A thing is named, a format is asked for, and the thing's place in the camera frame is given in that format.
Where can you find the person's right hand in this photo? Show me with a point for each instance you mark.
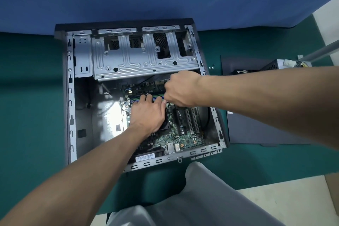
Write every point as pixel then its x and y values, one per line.
pixel 182 89

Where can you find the person's left hand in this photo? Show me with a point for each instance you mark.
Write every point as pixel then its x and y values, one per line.
pixel 147 116

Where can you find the black processor cooler fan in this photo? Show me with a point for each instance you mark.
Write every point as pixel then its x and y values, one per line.
pixel 166 121

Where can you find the cluster of silver screws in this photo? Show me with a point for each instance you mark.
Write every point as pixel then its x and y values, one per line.
pixel 212 67

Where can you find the desktop computer case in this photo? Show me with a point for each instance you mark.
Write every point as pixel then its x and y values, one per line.
pixel 106 122

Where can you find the green motherboard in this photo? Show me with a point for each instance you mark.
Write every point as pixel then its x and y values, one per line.
pixel 185 138

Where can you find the silver metal drive cage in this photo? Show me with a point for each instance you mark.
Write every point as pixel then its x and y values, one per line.
pixel 137 61

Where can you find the hard drive with cables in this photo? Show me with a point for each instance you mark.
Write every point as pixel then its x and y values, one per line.
pixel 238 72

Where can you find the black side panel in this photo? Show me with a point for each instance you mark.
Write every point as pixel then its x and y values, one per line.
pixel 251 130

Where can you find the silver power supply unit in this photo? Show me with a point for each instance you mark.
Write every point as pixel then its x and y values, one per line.
pixel 275 64

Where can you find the person's right forearm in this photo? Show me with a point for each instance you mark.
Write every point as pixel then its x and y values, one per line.
pixel 264 101

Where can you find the person's left forearm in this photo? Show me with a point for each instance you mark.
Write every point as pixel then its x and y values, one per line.
pixel 79 175

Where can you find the person's white shirt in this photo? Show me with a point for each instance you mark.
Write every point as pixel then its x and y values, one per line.
pixel 206 202

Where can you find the green floor mat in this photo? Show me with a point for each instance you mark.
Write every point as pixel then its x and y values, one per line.
pixel 31 101

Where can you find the grey metal post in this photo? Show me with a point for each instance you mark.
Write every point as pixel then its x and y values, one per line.
pixel 320 52

